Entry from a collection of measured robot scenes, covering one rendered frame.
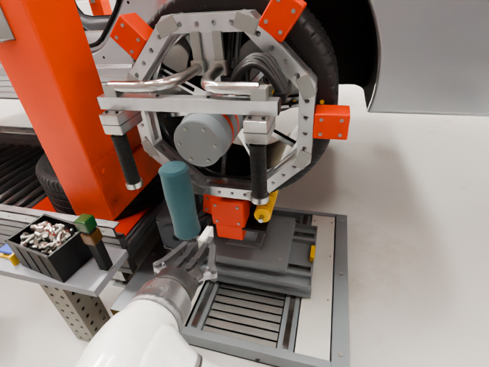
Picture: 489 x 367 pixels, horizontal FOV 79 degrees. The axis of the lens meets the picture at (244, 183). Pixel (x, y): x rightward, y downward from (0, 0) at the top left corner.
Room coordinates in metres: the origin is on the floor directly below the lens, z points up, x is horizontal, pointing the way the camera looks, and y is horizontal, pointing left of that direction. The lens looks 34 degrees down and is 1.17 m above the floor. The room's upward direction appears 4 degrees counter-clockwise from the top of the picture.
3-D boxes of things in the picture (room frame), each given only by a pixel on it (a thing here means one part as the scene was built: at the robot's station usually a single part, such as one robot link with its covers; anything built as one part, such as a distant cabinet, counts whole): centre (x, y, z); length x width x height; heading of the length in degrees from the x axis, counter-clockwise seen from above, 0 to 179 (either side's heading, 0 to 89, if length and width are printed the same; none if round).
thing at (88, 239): (0.66, 0.46, 0.59); 0.04 x 0.04 x 0.04; 72
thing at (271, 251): (1.00, 0.00, 0.32); 0.40 x 0.30 x 0.28; 72
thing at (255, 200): (0.56, -0.03, 0.83); 0.04 x 0.04 x 0.16
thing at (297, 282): (0.98, -0.05, 0.13); 0.50 x 0.36 x 0.10; 72
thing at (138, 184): (0.67, 0.29, 0.83); 0.04 x 0.04 x 0.16
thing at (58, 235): (0.71, 0.63, 0.51); 0.20 x 0.14 x 0.13; 64
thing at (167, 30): (0.84, 0.06, 0.85); 0.54 x 0.07 x 0.54; 72
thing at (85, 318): (0.73, 0.67, 0.21); 0.10 x 0.10 x 0.42; 72
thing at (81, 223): (0.66, 0.46, 0.64); 0.04 x 0.04 x 0.04; 72
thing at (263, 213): (0.90, -0.09, 0.51); 0.29 x 0.06 x 0.06; 162
